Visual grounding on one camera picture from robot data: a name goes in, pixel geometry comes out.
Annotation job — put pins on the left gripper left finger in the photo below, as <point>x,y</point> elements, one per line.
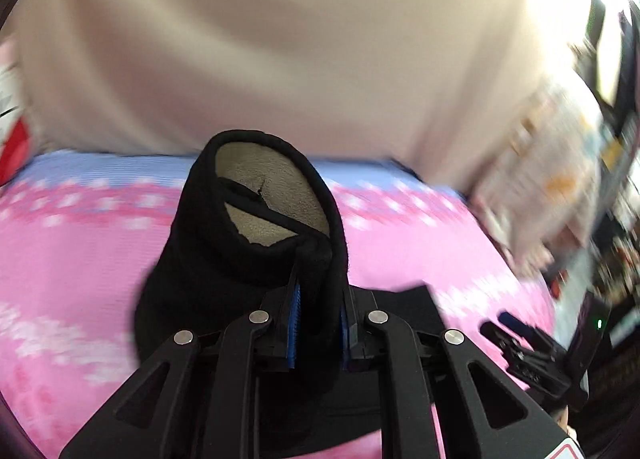
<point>205,397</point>

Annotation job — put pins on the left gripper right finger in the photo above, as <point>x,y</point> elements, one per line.
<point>430,390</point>

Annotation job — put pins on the black pants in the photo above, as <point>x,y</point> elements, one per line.
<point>254,217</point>

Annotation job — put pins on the light floral patterned blanket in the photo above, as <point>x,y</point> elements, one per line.
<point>538,199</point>

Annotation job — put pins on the pink floral bed sheet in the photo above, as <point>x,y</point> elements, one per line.
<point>79,233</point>

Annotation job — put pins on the white cartoon face pillow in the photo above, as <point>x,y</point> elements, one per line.
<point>17,144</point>

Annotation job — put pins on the beige duvet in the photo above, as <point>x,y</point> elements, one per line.
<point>435,84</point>

